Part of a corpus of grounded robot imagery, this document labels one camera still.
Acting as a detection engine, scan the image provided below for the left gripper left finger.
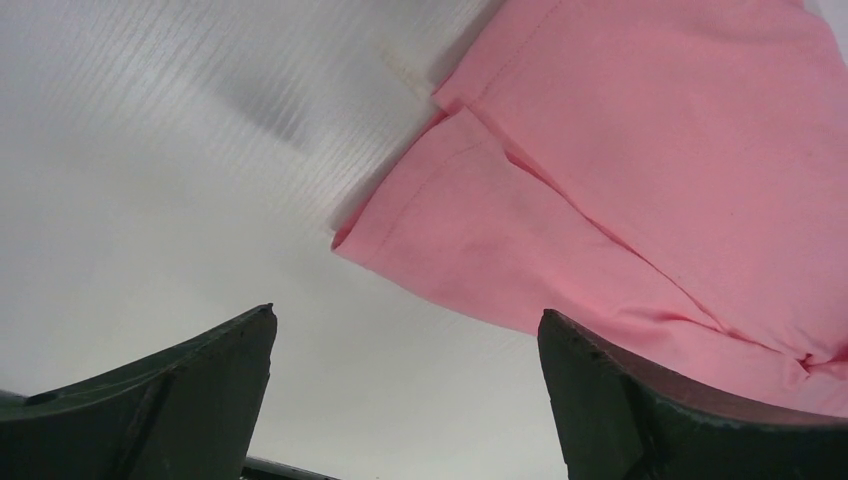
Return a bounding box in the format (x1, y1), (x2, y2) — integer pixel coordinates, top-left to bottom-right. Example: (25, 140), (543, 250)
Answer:
(1, 304), (277, 479)

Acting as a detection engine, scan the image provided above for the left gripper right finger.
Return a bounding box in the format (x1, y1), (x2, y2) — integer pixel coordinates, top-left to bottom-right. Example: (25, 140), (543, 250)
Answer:
(537, 310), (847, 479)

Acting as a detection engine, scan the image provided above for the pink t shirt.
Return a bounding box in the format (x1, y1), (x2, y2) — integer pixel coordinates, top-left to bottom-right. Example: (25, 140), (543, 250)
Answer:
(332, 1), (847, 417)

